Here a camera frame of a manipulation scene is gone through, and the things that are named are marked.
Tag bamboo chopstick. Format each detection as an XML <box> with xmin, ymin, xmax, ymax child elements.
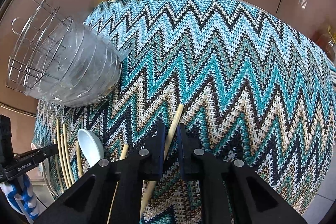
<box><xmin>56</xmin><ymin>119</ymin><xmax>66</xmax><ymax>184</ymax></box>
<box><xmin>106</xmin><ymin>144</ymin><xmax>130</xmax><ymax>224</ymax></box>
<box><xmin>140</xmin><ymin>104</ymin><xmax>184</xmax><ymax>217</ymax></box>
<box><xmin>60</xmin><ymin>134</ymin><xmax>72</xmax><ymax>188</ymax></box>
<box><xmin>63</xmin><ymin>123</ymin><xmax>75</xmax><ymax>185</ymax></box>
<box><xmin>76</xmin><ymin>141</ymin><xmax>83</xmax><ymax>178</ymax></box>

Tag blue white gloved left hand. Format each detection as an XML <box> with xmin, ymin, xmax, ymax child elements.
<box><xmin>1</xmin><ymin>174</ymin><xmax>41</xmax><ymax>223</ymax></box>

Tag white ceramic spoon right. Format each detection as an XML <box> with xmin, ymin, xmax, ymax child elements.
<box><xmin>77</xmin><ymin>128</ymin><xmax>104</xmax><ymax>168</ymax></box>

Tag zigzag knitted table cloth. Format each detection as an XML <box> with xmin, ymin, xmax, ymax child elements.
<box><xmin>33</xmin><ymin>0</ymin><xmax>335</xmax><ymax>214</ymax></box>

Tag oil bottle on floor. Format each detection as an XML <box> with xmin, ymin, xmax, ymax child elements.
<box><xmin>317</xmin><ymin>25</ymin><xmax>335</xmax><ymax>62</ymax></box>

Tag wire utensil holder with plastic cup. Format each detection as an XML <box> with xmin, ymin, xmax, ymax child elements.
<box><xmin>6</xmin><ymin>0</ymin><xmax>130</xmax><ymax>107</ymax></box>

